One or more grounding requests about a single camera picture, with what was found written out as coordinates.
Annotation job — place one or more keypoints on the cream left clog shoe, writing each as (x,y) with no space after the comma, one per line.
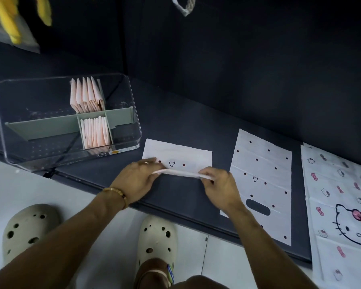
(27,222)

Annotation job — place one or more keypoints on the clear plastic organizer box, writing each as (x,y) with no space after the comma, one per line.
(39,117)

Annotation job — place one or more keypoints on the stack of polka dot bags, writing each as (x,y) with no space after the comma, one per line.
(258,165)

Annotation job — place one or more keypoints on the cream clog shoe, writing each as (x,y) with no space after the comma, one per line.
(27,222)
(156,234)

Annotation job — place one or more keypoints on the pink bags row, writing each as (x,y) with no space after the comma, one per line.
(104,132)

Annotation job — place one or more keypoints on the person's right leg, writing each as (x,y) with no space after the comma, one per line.
(150,273)

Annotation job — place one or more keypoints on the cream right clog shoe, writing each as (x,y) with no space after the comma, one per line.
(156,234)

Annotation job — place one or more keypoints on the dark blue sofa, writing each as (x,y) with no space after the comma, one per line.
(228,72)

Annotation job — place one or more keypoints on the person's right hand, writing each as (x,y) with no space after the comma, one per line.
(225,192)

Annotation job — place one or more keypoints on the person's right forearm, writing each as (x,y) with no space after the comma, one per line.
(267,252)

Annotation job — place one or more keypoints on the person's left hand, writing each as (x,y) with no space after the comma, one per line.
(135,180)

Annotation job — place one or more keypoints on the person's left forearm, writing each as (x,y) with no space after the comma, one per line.
(54,246)

